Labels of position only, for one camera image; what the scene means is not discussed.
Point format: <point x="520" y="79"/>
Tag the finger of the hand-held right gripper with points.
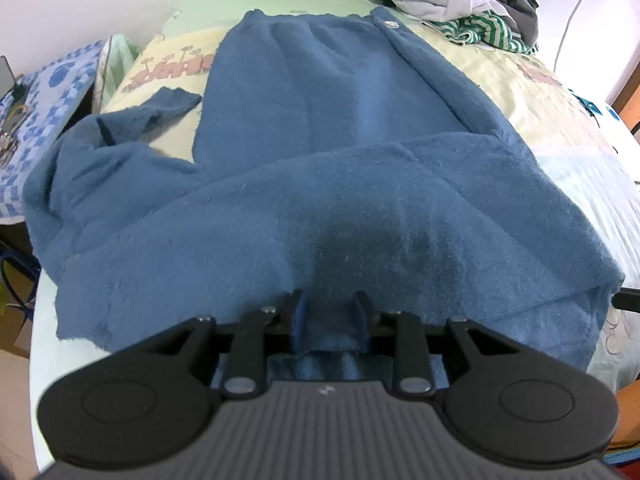
<point x="629" y="300"/>

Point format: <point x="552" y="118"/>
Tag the pastel printed blanket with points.
<point x="550" y="120"/>

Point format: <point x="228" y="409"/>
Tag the cardboard box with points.
<point x="15" y="335"/>

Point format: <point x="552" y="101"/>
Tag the green striped garment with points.
<point x="480" y="30"/>

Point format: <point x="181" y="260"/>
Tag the blue patterned cloth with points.
<point x="55" y="90"/>

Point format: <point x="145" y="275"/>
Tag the metal clutter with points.
<point x="12" y="130"/>

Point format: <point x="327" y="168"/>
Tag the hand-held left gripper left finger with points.
<point x="299" y="322"/>

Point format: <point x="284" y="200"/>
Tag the blue sweater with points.
<point x="350" y="160"/>

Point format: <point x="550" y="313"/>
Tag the pale green cloth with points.
<point x="117" y="60"/>

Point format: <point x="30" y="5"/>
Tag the wooden frame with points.
<point x="627" y="95"/>

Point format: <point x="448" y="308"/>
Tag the small blue object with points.
<point x="592" y="105"/>

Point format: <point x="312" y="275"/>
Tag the grey garment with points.
<point x="525" y="17"/>

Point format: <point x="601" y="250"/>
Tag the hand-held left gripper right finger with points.
<point x="361" y="322"/>

